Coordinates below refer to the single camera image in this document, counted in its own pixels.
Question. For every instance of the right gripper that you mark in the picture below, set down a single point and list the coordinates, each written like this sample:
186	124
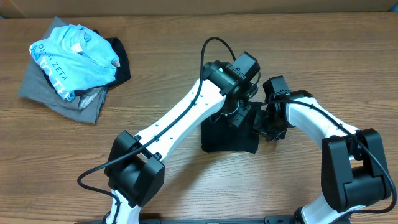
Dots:
259	128

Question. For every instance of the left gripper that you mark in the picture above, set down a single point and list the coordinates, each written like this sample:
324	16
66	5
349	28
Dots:
237	117

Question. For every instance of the black t-shirt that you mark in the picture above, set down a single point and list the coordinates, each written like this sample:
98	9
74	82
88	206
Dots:
221	135

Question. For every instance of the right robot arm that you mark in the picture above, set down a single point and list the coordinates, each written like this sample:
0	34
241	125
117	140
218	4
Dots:
354	173

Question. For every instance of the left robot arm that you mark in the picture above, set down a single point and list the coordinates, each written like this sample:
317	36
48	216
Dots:
219	101

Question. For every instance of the black folded garment in pile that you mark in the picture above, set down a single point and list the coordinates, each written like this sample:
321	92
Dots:
122	63

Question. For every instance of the grey folded t-shirt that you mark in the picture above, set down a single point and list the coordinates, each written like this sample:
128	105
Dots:
69	71

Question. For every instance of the light blue printed t-shirt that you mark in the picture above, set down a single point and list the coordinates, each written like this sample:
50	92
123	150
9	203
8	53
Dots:
77	62

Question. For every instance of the cardboard backdrop board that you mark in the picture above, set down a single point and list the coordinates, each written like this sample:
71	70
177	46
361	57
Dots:
87	8

